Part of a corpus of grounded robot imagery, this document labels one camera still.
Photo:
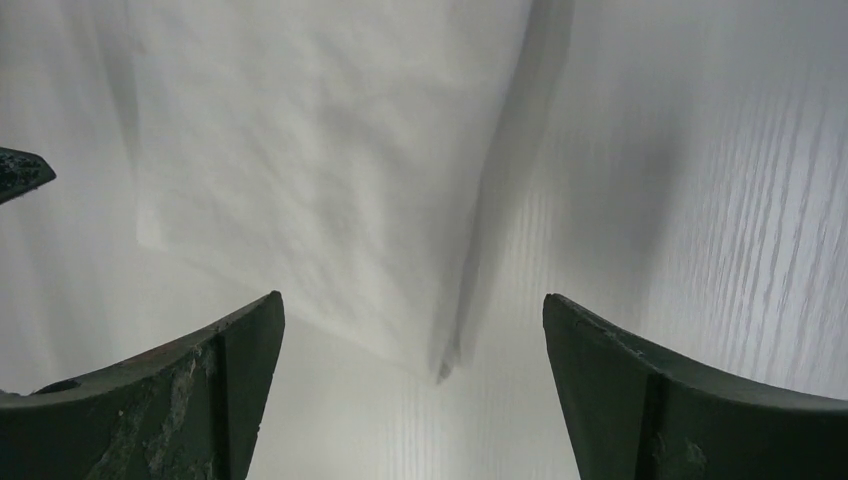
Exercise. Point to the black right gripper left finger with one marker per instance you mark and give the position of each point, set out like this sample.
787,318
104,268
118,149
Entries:
188,409

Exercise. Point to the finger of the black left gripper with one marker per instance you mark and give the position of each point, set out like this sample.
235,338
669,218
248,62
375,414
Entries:
22,172

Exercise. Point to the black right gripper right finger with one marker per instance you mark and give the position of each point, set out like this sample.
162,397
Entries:
637,410

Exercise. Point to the white t-shirt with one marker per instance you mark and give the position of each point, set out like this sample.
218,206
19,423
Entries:
340,152

